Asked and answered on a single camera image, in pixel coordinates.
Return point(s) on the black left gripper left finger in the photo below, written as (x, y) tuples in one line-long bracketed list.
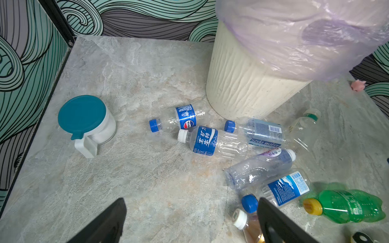
[(107, 227)]

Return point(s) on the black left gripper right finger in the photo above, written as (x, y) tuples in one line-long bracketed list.
[(277, 227)]

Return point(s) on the red yellow tea bottle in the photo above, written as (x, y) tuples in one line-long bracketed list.
[(249, 225)]

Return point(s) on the green soda bottle front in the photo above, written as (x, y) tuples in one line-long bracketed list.
[(346, 206)]

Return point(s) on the clear bottle green band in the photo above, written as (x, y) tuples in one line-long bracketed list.
[(304, 131)]

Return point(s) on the white ribbed waste bin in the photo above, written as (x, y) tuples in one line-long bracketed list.
[(238, 85)]

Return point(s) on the pink plastic bin liner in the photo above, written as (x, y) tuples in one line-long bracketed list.
[(307, 40)]

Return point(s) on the blue mountain label bottle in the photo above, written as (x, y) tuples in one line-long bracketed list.
[(279, 190)]

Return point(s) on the crushed purple label bottle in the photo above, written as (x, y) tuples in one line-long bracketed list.
[(259, 168)]

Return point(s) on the light blue label bottle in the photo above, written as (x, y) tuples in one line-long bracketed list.
[(257, 132)]

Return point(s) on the blue Chinese label water bottle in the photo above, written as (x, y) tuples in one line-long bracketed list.
[(212, 142)]

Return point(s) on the Pepsi label water bottle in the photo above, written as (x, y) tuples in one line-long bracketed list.
[(182, 117)]

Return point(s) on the small pink pig toy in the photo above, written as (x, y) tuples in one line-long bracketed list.
[(358, 85)]

